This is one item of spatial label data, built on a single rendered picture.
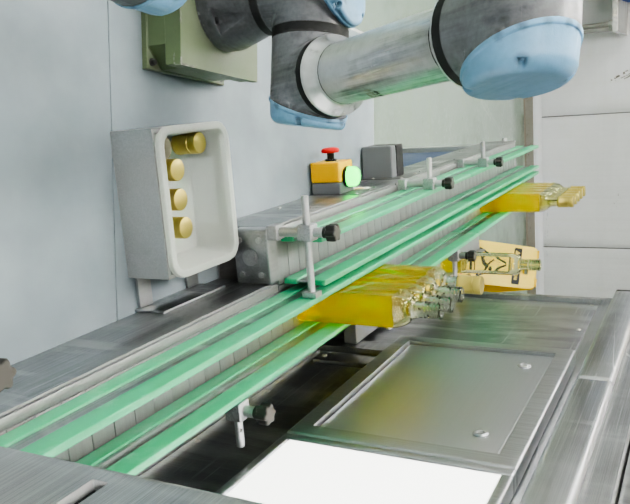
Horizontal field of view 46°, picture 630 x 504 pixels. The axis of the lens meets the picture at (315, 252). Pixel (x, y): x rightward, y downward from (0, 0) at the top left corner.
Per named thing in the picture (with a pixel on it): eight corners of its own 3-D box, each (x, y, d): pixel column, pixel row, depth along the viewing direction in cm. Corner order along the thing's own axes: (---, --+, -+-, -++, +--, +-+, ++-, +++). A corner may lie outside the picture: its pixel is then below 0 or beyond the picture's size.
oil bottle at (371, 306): (296, 321, 133) (409, 330, 123) (293, 290, 132) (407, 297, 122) (311, 312, 138) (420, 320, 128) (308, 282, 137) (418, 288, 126)
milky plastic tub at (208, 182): (130, 279, 113) (175, 282, 109) (110, 130, 108) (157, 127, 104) (198, 254, 128) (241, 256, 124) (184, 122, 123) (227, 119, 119)
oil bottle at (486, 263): (439, 271, 203) (537, 275, 191) (440, 251, 203) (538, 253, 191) (446, 272, 208) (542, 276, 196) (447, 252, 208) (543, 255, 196)
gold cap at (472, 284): (455, 292, 137) (478, 293, 135) (457, 273, 137) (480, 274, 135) (460, 295, 140) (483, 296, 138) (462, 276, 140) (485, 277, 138)
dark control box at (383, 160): (361, 179, 187) (392, 178, 183) (359, 147, 186) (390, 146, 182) (374, 175, 194) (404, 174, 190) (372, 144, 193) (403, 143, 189)
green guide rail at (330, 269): (284, 283, 128) (325, 286, 124) (283, 278, 128) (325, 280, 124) (517, 168, 278) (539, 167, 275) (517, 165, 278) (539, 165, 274)
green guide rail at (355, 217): (280, 241, 126) (322, 242, 123) (279, 235, 126) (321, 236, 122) (516, 148, 277) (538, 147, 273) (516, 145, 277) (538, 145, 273)
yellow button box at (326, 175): (310, 194, 163) (340, 194, 160) (307, 160, 162) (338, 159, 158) (324, 190, 169) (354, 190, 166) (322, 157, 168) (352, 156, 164)
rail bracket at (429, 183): (395, 191, 174) (450, 190, 168) (393, 159, 172) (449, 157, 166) (401, 188, 177) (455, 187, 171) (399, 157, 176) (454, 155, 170)
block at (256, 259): (234, 284, 127) (269, 286, 124) (229, 230, 125) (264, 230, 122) (246, 279, 130) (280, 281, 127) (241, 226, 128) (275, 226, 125)
